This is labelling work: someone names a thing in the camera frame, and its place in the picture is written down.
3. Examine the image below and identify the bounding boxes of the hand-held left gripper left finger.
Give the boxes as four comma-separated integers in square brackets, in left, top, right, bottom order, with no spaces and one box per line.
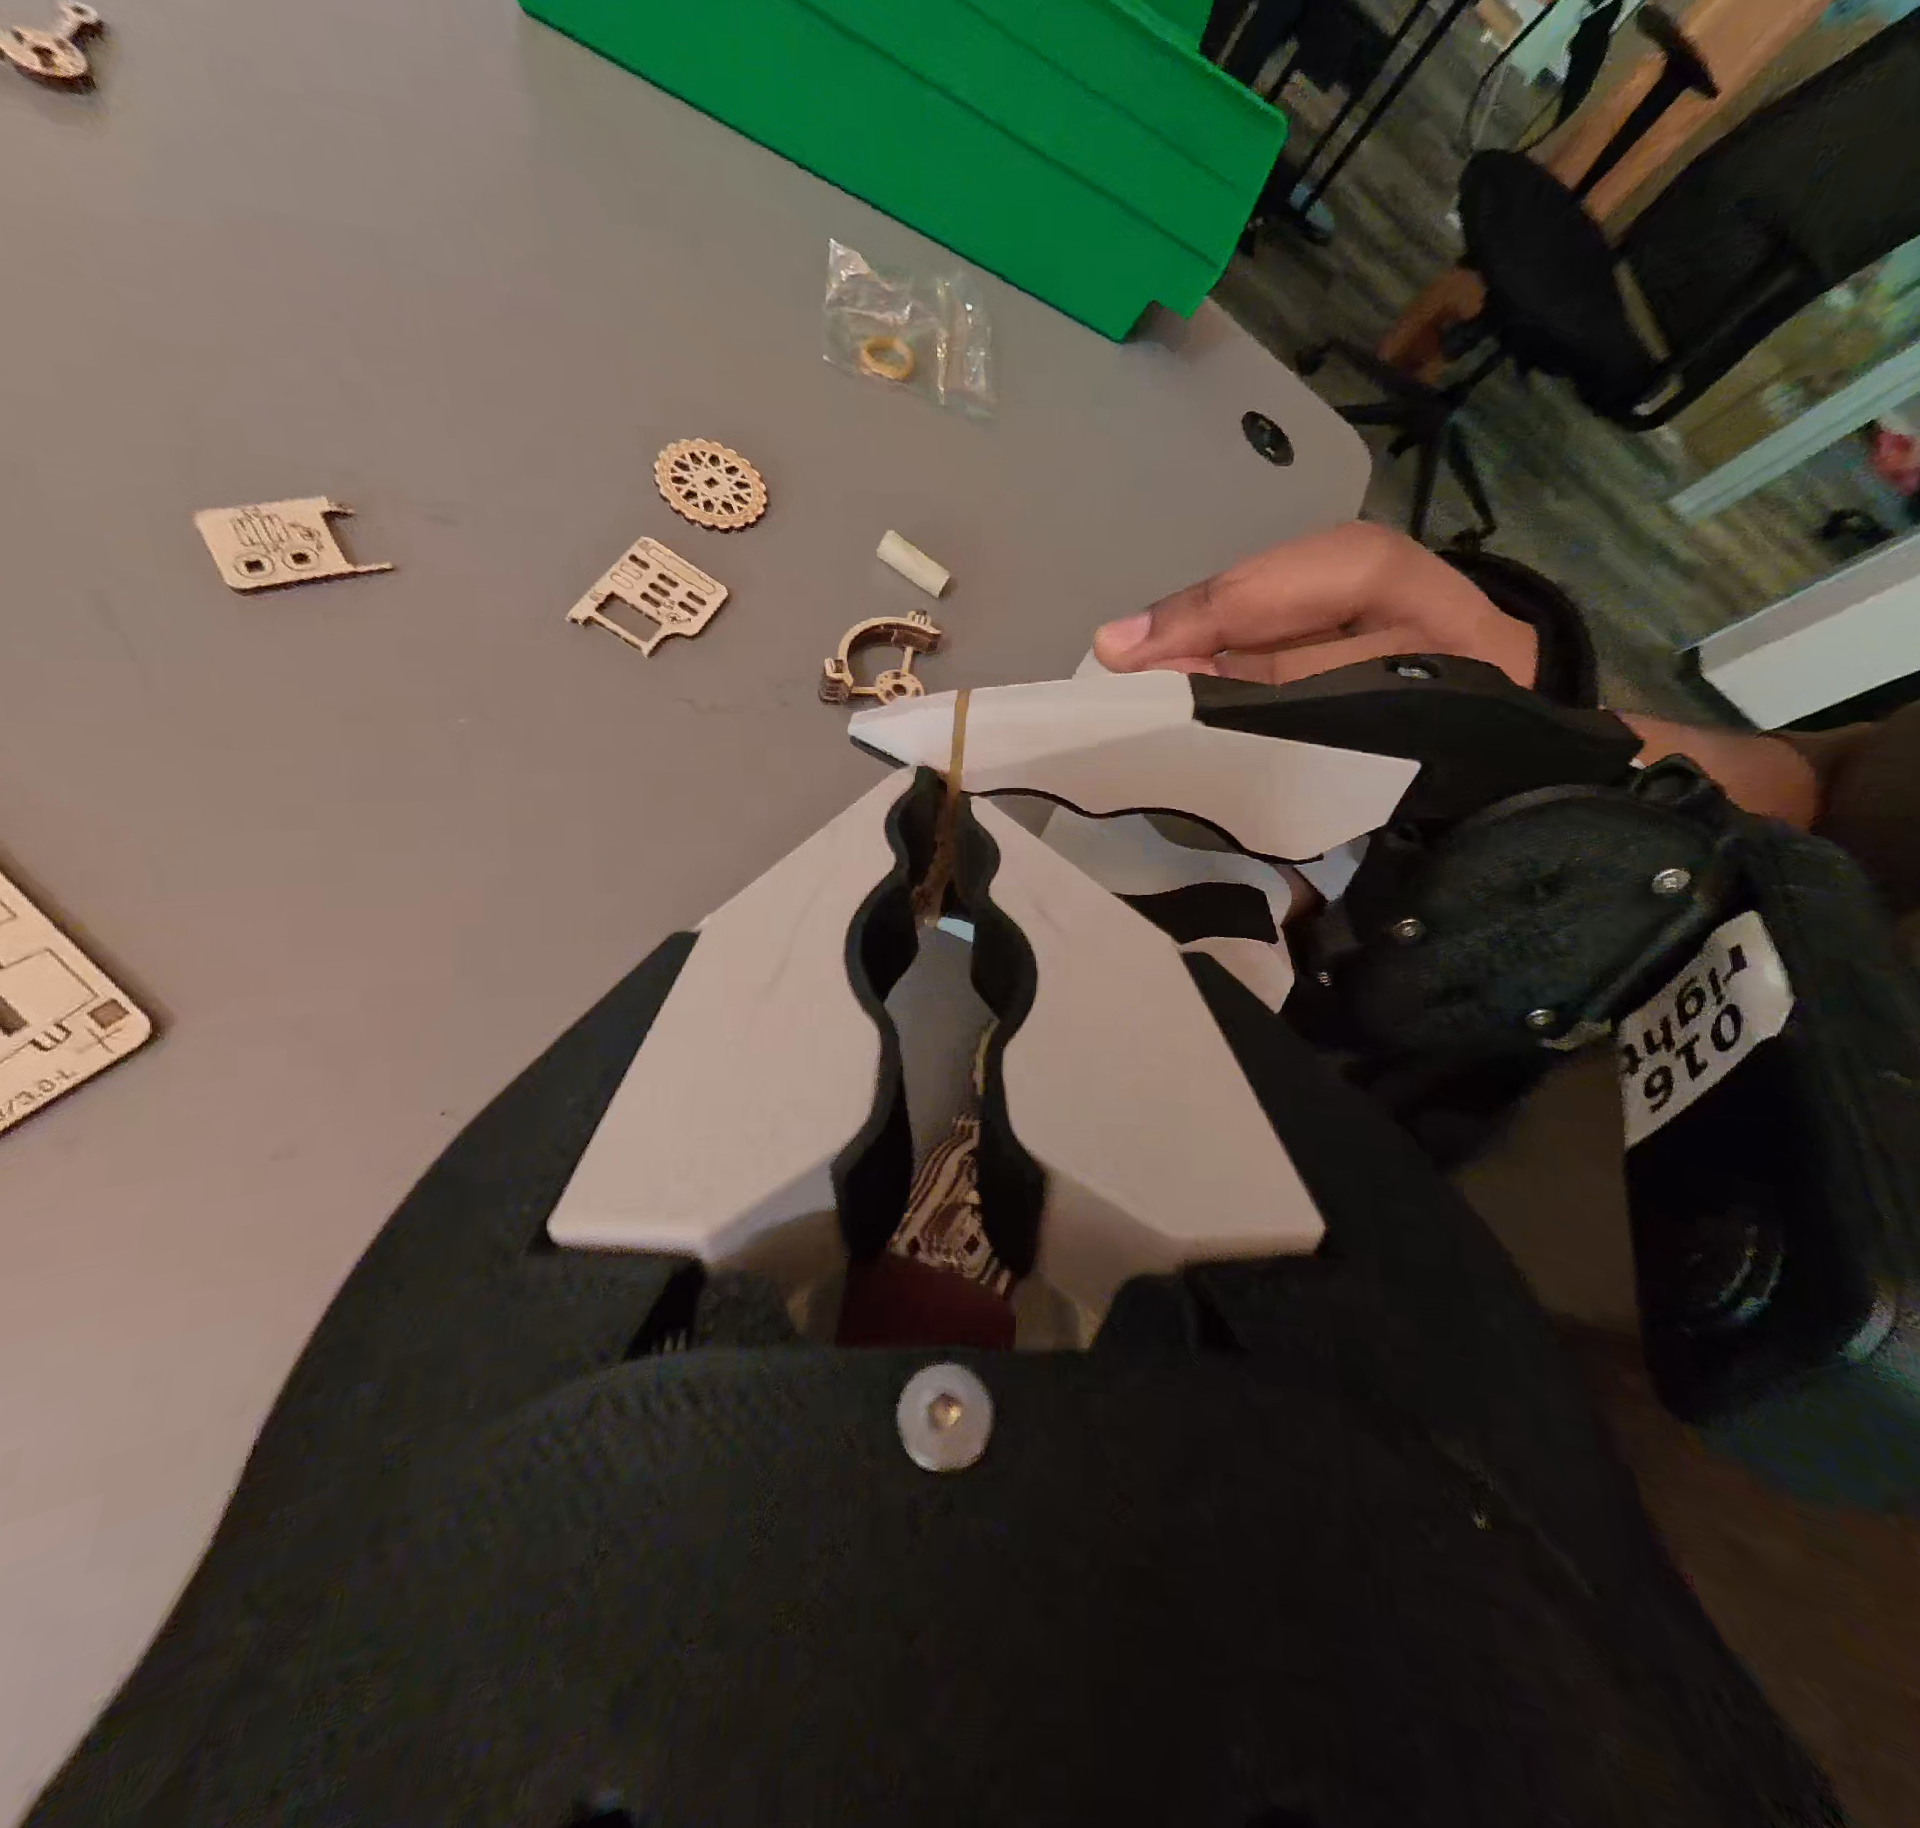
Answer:
[544,765,919,1275]

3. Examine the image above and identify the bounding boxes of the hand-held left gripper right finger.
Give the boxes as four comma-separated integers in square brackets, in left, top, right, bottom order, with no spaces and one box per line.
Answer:
[964,792,1332,1277]

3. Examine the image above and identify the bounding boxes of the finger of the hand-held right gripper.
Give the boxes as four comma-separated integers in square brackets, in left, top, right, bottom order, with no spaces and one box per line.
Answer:
[1034,806,1365,1015]
[845,663,1423,867]

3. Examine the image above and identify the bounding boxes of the person's right forearm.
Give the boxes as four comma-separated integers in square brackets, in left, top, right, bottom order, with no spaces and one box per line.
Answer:
[1625,708,1920,900]

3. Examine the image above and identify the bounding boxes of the grey desk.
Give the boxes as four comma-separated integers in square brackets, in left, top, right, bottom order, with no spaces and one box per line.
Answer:
[0,0,1374,1828]

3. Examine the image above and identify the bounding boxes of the person's right hand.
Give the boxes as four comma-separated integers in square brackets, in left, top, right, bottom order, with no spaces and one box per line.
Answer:
[1093,520,1548,690]

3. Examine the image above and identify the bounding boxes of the patterned wooden puzzle sheet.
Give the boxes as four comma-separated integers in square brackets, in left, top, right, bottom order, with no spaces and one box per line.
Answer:
[891,1020,1024,1291]

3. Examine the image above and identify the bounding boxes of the black wristband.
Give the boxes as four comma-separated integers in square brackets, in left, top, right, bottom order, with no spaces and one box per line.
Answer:
[1432,544,1601,713]

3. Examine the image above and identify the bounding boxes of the curved wooden arc piece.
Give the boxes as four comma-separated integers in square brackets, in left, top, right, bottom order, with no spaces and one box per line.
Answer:
[817,610,948,704]

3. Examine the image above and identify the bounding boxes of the white ledge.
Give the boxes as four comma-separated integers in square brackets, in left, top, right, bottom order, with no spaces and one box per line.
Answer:
[1663,251,1920,731]

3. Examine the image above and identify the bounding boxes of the small clear plastic bag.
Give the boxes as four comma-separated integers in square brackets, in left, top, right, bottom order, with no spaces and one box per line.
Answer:
[821,235,1001,420]

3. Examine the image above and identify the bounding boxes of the slotted wooden panel piece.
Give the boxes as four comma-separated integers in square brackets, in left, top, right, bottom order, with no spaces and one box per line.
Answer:
[566,535,733,658]

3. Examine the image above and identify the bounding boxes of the round wooden gear piece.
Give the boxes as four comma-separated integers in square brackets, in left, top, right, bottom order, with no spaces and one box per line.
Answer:
[652,434,771,533]

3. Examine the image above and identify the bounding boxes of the black office chair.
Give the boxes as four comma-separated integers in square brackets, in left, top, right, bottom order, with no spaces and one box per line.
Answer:
[1297,11,1880,541]

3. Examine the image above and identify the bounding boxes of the large wooden puzzle sheet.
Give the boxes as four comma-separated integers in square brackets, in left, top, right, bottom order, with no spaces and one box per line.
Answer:
[0,866,158,1135]

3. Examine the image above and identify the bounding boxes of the wooden piece with two prongs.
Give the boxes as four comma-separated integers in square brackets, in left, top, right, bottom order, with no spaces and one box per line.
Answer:
[193,494,396,596]

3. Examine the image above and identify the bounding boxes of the black metal stand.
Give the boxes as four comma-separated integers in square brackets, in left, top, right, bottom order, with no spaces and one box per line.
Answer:
[1199,0,1444,249]

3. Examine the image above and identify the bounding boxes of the green plastic bin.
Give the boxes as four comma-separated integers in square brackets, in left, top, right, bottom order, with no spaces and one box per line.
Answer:
[505,0,1289,345]

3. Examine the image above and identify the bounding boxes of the small wooden bracket piece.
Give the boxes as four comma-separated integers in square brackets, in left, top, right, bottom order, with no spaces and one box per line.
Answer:
[0,0,108,93]

